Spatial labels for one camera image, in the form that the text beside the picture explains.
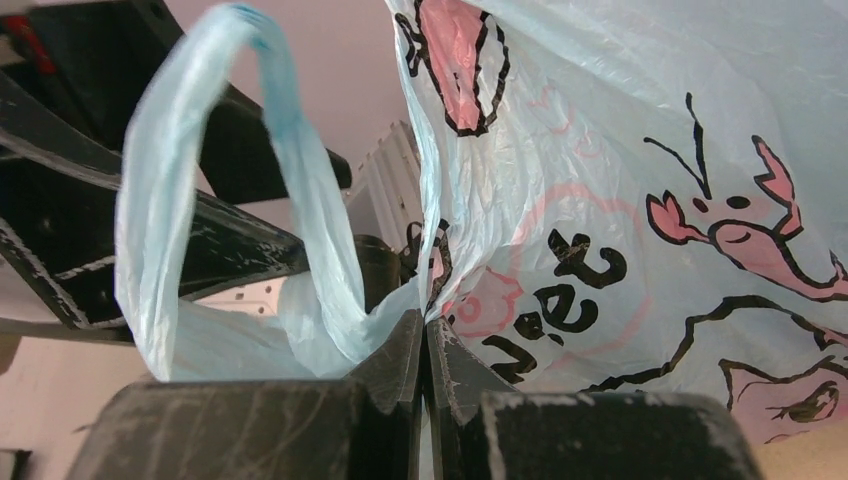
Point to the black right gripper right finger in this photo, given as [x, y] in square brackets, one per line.
[483, 428]

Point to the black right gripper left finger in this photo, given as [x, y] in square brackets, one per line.
[363, 426]

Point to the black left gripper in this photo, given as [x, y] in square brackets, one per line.
[94, 60]

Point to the light blue plastic bag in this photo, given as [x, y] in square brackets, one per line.
[617, 196]

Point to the aluminium frame rail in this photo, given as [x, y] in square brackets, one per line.
[385, 194]

